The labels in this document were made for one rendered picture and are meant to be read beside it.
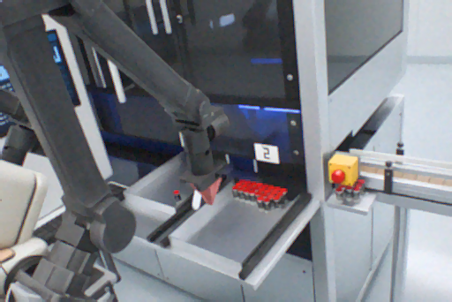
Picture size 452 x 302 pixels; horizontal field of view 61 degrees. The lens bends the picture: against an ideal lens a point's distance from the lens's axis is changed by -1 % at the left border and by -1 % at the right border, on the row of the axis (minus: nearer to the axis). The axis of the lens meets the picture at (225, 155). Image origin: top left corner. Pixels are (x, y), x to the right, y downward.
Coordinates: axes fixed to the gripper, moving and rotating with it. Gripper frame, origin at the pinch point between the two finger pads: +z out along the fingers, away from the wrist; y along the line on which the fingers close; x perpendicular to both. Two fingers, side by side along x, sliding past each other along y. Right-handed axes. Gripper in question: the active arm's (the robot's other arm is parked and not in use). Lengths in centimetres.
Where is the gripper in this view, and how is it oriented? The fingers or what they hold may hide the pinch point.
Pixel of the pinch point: (209, 201)
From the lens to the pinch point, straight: 94.9
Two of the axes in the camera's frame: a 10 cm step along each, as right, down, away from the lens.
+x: -8.0, -1.5, 5.8
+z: 1.7, 8.7, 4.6
